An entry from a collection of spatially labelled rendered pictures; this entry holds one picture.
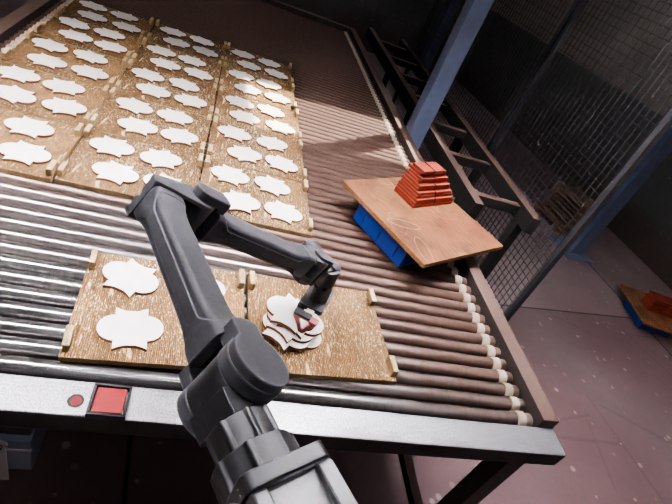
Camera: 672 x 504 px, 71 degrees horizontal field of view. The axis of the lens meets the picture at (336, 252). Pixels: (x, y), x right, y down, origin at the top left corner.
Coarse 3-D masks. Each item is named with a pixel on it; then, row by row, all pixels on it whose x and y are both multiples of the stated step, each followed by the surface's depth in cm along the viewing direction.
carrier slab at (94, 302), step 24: (96, 264) 125; (144, 264) 131; (96, 288) 119; (96, 312) 114; (168, 312) 121; (240, 312) 130; (96, 336) 109; (168, 336) 116; (72, 360) 103; (96, 360) 105; (120, 360) 106; (144, 360) 109; (168, 360) 111
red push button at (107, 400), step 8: (96, 392) 100; (104, 392) 100; (112, 392) 101; (120, 392) 102; (96, 400) 98; (104, 400) 99; (112, 400) 100; (120, 400) 100; (96, 408) 97; (104, 408) 98; (112, 408) 98; (120, 408) 99
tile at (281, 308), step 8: (280, 296) 132; (288, 296) 133; (272, 304) 129; (280, 304) 130; (288, 304) 131; (296, 304) 132; (272, 312) 126; (280, 312) 127; (288, 312) 128; (312, 312) 132; (272, 320) 124; (280, 320) 125; (288, 320) 126; (304, 320) 128; (288, 328) 125; (296, 328) 125; (312, 328) 128
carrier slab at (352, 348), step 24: (264, 288) 140; (288, 288) 144; (336, 288) 152; (264, 312) 133; (336, 312) 143; (360, 312) 147; (336, 336) 136; (360, 336) 139; (288, 360) 123; (312, 360) 126; (336, 360) 129; (360, 360) 132; (384, 360) 135
